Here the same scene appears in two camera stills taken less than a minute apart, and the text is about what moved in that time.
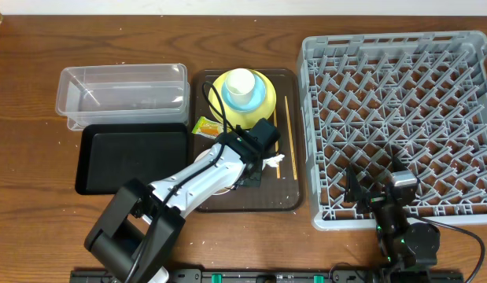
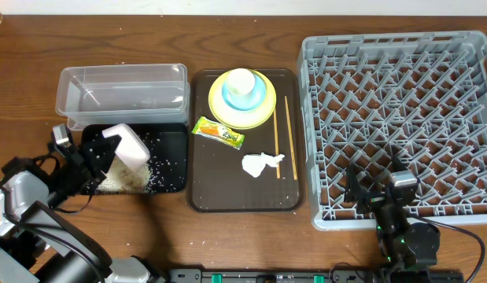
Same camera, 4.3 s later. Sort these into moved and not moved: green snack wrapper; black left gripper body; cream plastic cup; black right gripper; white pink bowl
Moved: white pink bowl; black left gripper body
Not moved: black right gripper; green snack wrapper; cream plastic cup
